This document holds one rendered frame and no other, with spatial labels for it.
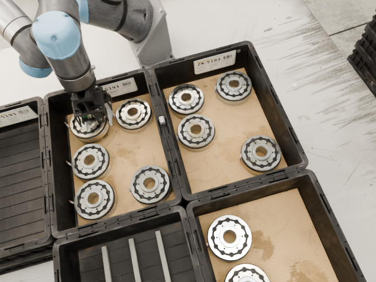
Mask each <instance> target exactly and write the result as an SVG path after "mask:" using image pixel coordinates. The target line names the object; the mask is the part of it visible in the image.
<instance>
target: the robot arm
mask: <svg viewBox="0 0 376 282"><path fill-rule="evenodd" d="M38 3H39V6H38V9H37V12H36V15H35V18H34V21H32V20H31V19H30V18H29V17H28V16H27V15H26V14H25V13H24V11H23V10H22V9H20V8H19V6H18V5H17V4H15V2H14V1H13V0H0V35H1V37H3V38H4V39H5V41H6V42H8V43H9V44H10V46H12V47H13V48H14V49H15V51H17V52H18V53H19V55H20V56H19V65H20V68H21V69H22V71H23V72H24V73H26V74H27V75H29V76H31V77H34V78H45V77H47V76H49V75H50V74H51V73H52V71H54V73H55V75H56V77H57V79H58V81H59V82H60V84H61V85H62V87H63V88H64V89H65V90H66V91H67V92H68V93H69V94H70V95H71V96H72V97H71V98H70V99H71V102H72V109H73V113H74V118H75V119H76V121H77V123H78V124H79V126H80V127H82V123H81V119H82V121H83V123H85V127H86V131H88V124H90V123H91V122H94V121H97V122H98V123H103V122H105V118H107V120H108V122H109V124H110V125H111V126H112V116H113V110H112V97H111V96H110V94H109V93H107V91H106V90H104V91H103V87H101V86H98V85H97V84H96V83H97V80H96V77H95V73H94V69H96V67H95V65H91V62H90V59H89V57H88V54H87V52H86V49H85V47H84V44H83V39H82V30H81V23H80V22H83V23H85V24H86V25H92V26H96V27H100V28H102V29H106V30H110V31H114V32H117V33H118V34H119V35H121V36H122V37H124V38H125V39H127V40H128V41H130V42H133V43H141V42H142V41H143V40H144V39H145V38H146V37H147V35H148V33H149V31H150V29H151V25H152V21H153V7H152V4H151V2H150V0H38ZM77 113H79V114H77ZM79 116H80V117H81V119H80V117H79ZM77 117H78V119H77Z"/></svg>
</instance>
